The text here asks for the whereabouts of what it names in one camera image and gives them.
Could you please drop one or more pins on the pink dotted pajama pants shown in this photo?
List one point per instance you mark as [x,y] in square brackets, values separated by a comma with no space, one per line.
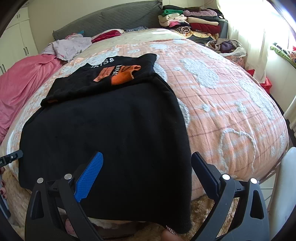
[70,228]

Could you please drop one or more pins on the peach checked fleece blanket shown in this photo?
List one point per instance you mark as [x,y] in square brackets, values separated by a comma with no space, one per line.
[226,120]

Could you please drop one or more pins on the lilac crumpled garment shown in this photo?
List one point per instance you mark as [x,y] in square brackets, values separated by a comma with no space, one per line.
[69,47]

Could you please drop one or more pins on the fluffy beige blanket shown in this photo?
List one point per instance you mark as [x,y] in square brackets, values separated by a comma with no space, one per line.
[20,204]

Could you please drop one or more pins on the floral storage box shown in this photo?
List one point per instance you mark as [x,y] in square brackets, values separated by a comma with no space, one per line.
[235,60]

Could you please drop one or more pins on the cream wardrobe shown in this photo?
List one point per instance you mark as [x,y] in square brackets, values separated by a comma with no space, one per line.
[16,41]

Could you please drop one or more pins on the white curtain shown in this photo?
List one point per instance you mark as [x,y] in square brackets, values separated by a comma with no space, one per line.
[249,34]

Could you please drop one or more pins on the person's right hand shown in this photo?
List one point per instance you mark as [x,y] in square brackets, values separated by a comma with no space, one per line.
[172,235]

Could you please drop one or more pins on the dark grey bedside cabinet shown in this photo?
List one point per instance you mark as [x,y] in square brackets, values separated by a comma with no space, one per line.
[223,29]

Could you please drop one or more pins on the green cloth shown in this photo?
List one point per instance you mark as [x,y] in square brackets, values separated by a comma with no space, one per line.
[281,52]

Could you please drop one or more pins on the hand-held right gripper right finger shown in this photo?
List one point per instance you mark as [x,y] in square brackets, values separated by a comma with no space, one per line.
[204,171]

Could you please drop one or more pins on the black sweater with orange cuffs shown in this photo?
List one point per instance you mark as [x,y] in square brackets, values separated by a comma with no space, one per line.
[104,129]

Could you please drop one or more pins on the blue patterned cloth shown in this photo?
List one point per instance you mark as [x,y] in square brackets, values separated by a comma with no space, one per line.
[136,29]

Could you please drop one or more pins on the bag of loose clothes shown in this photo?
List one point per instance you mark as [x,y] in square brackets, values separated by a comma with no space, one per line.
[227,47]

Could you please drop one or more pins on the red box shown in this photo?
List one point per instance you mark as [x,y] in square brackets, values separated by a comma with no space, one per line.
[266,84]

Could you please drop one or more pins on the red cloth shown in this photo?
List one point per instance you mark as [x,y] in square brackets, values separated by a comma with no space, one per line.
[106,36]

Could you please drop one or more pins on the grey quilted headboard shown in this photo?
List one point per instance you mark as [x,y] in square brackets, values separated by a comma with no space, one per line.
[108,18]

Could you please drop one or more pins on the person's left hand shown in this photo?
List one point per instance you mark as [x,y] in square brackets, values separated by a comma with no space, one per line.
[3,187]

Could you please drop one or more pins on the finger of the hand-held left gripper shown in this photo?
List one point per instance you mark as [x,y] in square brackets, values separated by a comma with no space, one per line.
[12,155]

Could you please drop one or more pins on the pink blanket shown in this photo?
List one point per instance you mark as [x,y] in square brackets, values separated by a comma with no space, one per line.
[25,88]

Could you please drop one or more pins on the stack of folded clothes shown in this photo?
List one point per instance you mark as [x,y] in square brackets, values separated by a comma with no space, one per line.
[196,20]

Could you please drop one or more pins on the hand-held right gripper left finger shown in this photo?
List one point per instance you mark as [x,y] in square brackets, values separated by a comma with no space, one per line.
[90,176]

